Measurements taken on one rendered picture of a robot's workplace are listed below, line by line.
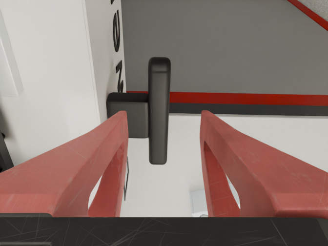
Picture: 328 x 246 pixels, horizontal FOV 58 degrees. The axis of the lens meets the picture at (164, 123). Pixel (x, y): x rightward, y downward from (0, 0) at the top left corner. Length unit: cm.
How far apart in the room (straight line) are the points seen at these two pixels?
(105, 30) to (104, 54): 1
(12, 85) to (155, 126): 13
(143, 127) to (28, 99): 13
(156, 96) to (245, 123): 22
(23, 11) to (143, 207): 33
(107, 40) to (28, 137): 16
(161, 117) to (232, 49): 43
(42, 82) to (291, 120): 28
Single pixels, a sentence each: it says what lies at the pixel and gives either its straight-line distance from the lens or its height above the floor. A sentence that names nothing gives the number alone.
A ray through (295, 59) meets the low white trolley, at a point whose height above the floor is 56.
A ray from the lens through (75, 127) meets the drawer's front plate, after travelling 16.
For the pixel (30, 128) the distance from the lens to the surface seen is 30.
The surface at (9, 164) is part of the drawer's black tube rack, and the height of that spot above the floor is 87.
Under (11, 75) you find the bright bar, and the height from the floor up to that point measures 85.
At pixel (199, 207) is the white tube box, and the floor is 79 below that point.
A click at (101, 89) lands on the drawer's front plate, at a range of 16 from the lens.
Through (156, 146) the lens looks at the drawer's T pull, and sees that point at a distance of 18.
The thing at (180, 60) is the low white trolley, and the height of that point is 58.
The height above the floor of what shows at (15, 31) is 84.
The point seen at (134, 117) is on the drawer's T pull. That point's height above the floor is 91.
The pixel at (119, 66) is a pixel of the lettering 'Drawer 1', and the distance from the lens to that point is 22.
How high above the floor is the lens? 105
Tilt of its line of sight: 54 degrees down
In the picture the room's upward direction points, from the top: 180 degrees clockwise
